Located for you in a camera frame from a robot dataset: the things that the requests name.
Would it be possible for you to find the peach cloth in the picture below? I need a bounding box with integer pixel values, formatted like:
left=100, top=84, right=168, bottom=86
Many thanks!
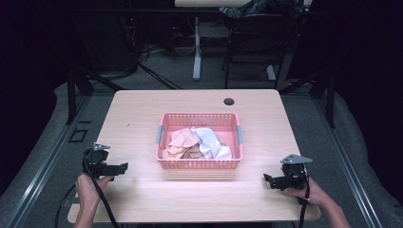
left=162, top=127, right=207, bottom=161

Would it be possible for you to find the white cloth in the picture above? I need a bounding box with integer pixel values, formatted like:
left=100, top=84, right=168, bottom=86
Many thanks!
left=189, top=125, right=233, bottom=161

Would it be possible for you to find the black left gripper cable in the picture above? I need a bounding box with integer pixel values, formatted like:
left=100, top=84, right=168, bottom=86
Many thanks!
left=54, top=151, right=121, bottom=228

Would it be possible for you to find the aluminium floor rail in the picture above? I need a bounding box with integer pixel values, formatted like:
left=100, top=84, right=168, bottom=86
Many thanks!
left=312, top=94, right=384, bottom=228
left=0, top=94, right=93, bottom=228

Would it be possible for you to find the white desk leg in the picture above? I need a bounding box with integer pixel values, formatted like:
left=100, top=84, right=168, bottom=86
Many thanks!
left=192, top=16, right=202, bottom=82

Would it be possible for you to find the person's right hand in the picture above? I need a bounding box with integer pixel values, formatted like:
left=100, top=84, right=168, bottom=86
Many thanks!
left=282, top=177, right=331, bottom=209

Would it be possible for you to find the patterned cloth on chair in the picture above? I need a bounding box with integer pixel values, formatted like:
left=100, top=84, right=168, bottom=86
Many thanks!
left=219, top=0, right=274, bottom=19

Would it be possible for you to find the pink plastic basket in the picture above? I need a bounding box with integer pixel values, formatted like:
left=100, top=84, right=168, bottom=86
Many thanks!
left=155, top=111, right=244, bottom=170

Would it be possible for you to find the black metal frame post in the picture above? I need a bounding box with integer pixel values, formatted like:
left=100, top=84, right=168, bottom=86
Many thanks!
left=325, top=69, right=336, bottom=129
left=66, top=67, right=78, bottom=126

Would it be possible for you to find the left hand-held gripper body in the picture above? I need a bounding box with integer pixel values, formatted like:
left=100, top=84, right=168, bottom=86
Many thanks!
left=83, top=142, right=111, bottom=179

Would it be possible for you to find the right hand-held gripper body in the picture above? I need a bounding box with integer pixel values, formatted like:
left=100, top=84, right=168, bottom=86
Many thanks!
left=279, top=153, right=314, bottom=191

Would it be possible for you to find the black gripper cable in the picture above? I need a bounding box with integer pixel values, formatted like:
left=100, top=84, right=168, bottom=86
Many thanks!
left=297, top=172, right=312, bottom=228
left=54, top=151, right=121, bottom=228

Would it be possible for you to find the person's left hand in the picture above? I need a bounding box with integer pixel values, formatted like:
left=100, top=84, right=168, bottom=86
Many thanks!
left=75, top=173, right=114, bottom=211

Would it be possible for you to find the bundle of floor cables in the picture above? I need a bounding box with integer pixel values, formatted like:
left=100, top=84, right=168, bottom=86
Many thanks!
left=138, top=42, right=198, bottom=62

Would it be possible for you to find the black chair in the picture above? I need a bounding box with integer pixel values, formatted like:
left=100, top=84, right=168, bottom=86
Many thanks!
left=221, top=11, right=288, bottom=90

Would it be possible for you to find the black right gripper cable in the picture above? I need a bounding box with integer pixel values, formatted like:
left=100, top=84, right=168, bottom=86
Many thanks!
left=297, top=172, right=312, bottom=228

